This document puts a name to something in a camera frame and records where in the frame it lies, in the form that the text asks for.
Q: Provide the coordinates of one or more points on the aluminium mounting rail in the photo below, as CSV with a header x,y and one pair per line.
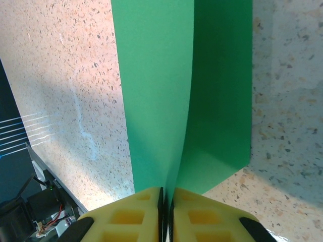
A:
x,y
59,182

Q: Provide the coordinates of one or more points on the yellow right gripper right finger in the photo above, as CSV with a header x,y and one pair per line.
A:
x,y
214,221

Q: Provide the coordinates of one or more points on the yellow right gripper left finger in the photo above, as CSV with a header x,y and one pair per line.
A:
x,y
126,219

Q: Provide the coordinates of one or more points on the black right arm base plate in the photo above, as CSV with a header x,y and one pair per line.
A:
x,y
38,201

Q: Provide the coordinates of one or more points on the green paper sheet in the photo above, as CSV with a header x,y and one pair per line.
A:
x,y
156,88

